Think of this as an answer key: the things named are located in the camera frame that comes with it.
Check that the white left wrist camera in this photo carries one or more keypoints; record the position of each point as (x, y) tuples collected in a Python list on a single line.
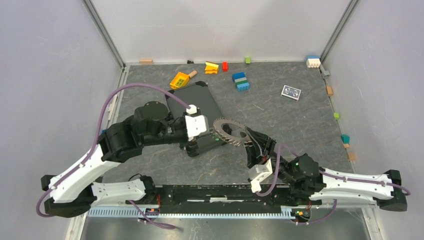
[(196, 124)]

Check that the blue green stacked bricks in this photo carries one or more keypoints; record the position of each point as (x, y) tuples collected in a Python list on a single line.
[(240, 81)]

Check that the orange wooden block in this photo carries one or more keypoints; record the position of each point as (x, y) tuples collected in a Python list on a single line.
[(329, 91)]

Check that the blue playing card box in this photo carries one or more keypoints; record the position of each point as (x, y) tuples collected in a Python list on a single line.
[(291, 92)]

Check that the white cable duct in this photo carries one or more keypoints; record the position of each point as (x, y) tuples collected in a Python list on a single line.
[(132, 212)]

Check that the wooden peg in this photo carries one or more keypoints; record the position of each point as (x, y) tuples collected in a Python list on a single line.
[(192, 74)]

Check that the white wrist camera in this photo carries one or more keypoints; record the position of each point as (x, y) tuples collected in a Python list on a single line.
[(196, 124), (258, 173)]

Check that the white blue brick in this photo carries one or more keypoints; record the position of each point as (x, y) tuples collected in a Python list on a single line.
[(313, 61)]

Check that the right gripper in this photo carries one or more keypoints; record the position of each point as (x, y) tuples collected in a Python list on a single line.
[(254, 154)]

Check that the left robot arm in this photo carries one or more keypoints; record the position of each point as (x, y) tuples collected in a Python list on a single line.
[(76, 190)]

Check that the lime green block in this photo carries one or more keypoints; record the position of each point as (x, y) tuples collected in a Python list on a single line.
[(336, 116)]

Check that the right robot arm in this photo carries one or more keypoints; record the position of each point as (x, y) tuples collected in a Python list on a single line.
[(308, 182)]

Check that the metal disc keyring with rings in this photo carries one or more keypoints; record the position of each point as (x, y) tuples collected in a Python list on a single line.
[(232, 132)]

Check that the yellow orange wedge blocks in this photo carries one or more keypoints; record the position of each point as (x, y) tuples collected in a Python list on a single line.
[(211, 67)]

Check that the tan block at right wall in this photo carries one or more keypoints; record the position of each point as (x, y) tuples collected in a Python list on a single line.
[(351, 156)]

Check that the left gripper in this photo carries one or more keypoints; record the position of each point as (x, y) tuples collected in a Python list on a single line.
[(188, 142)]

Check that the grey brick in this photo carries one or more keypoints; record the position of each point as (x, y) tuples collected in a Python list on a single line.
[(324, 73)]

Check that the yellow toy window block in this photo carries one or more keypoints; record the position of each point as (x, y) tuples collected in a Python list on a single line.
[(180, 80)]

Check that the teal block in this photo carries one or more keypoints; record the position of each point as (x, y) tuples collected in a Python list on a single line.
[(345, 138)]

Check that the red small block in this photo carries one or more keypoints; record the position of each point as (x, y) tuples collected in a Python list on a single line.
[(225, 66)]

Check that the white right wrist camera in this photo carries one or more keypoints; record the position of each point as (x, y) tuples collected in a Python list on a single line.
[(258, 173)]

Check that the tan wooden block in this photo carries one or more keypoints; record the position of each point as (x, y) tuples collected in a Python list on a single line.
[(146, 61)]

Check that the dark grey hard case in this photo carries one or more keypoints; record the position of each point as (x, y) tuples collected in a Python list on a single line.
[(198, 94)]

